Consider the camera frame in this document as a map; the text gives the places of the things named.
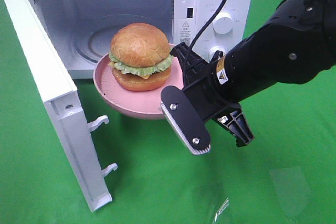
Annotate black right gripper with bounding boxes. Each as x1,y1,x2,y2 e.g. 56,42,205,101
161,42,254,155

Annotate pink plate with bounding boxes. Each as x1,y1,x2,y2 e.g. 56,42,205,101
93,54,183,120

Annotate burger with lettuce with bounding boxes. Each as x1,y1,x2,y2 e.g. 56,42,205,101
109,23,173,91

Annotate white microwave door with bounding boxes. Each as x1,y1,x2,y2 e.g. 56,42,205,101
4,0,118,211

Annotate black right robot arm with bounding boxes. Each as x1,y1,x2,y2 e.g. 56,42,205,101
161,0,335,155

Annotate lower white timer knob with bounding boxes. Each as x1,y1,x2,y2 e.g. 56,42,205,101
208,46,227,62

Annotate warning label sticker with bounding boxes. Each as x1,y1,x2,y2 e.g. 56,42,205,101
178,19,192,45

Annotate upper white power knob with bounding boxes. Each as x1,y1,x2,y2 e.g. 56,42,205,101
212,12,234,35

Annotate glass microwave turntable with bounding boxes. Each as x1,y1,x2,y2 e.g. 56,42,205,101
74,26,118,63

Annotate white microwave oven body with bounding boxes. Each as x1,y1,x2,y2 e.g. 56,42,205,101
29,0,222,79

